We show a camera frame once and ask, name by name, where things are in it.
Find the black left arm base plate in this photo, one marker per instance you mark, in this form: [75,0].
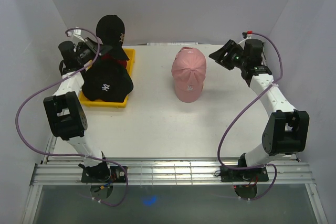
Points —
[115,175]

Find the red baseball cap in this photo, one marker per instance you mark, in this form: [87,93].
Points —
[109,57]

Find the yellow plastic bin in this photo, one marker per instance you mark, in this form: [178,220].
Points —
[99,103]

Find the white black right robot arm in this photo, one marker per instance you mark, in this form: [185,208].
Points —
[287,128]

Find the black NY baseball cap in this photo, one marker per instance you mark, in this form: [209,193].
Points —
[107,81]

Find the black cap gold logo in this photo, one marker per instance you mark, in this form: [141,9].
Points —
[111,31]

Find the aluminium table frame rail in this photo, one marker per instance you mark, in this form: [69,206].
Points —
[171,172]

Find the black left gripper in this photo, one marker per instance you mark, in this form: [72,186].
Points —
[89,44]

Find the pink LA baseball cap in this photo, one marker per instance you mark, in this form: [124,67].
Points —
[189,73]

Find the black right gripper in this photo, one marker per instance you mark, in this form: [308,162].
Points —
[218,56]

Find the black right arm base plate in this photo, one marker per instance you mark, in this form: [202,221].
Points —
[230,175]

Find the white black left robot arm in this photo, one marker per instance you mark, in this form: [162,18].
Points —
[65,114]

